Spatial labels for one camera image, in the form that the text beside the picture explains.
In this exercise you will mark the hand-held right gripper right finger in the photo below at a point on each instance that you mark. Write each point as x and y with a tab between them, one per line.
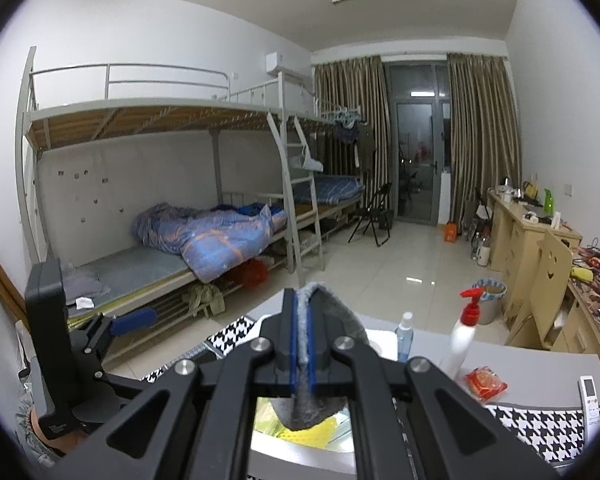
314	365

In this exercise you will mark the grey folded cloth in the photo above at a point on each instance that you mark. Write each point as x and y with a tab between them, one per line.
85	285

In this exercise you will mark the light wooden desk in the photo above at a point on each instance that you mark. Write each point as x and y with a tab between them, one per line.
525	240
595	320

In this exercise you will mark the white metal bunk bed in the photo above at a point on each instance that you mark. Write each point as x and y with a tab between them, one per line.
300	97
130	110

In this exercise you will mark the white air conditioner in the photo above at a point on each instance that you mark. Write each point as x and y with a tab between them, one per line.
285	62

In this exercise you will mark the brown striped curtain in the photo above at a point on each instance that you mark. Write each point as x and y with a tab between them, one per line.
480	130
350	90

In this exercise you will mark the white floor bottle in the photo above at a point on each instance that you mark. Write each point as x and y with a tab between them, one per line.
484	252

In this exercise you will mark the white hanging cloth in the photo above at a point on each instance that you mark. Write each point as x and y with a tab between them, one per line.
307	162

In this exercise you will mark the olive cloth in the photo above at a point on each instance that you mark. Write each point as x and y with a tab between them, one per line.
205	300

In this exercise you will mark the black folding chair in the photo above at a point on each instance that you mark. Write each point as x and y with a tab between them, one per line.
375	215

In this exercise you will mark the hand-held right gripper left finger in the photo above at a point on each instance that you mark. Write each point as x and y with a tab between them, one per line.
293	350

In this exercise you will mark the green bottle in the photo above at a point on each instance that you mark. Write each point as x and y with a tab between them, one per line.
548	200

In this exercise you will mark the dark hanging clothes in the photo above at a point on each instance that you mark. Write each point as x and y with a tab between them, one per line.
350	125

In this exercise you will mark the white remote control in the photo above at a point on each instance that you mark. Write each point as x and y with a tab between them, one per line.
592	400

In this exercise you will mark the person's left forearm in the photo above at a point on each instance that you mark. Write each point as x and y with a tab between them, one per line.
65	444

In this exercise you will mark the wooden chair smiley cutout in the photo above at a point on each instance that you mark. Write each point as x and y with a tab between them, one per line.
545	290

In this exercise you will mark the houndstooth table cloth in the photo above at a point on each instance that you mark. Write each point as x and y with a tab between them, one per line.
545	425

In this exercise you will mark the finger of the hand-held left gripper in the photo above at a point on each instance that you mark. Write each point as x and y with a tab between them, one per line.
135	321

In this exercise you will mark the white foam box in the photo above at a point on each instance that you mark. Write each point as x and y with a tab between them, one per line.
300	452

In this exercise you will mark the glass balcony door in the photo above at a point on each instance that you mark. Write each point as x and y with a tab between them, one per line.
415	150

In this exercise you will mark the white pump bottle red pump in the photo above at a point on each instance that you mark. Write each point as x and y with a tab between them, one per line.
462	340

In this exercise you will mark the grey felt cloth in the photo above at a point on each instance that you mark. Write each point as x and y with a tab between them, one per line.
330	310

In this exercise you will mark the orange container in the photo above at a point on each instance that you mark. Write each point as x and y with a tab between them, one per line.
450	232

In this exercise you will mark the yellow item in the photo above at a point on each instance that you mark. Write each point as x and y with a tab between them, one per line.
582	274

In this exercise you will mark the red bag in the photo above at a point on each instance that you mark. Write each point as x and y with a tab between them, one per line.
252	272

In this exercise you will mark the lined trash bin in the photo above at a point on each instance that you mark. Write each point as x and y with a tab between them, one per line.
487	300

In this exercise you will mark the yellow mesh cloth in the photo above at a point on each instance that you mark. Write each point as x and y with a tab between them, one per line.
315	432

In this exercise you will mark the small clear spray bottle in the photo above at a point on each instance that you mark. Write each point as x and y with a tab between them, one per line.
404	340

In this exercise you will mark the blue checked bed sheet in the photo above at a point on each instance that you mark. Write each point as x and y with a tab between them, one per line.
335	187

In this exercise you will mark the white tissue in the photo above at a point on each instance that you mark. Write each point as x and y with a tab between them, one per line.
85	303

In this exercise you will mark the red snack packet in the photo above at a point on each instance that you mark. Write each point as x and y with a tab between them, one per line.
485	382

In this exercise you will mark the blue checked quilt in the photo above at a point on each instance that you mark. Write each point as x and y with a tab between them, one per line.
210	240

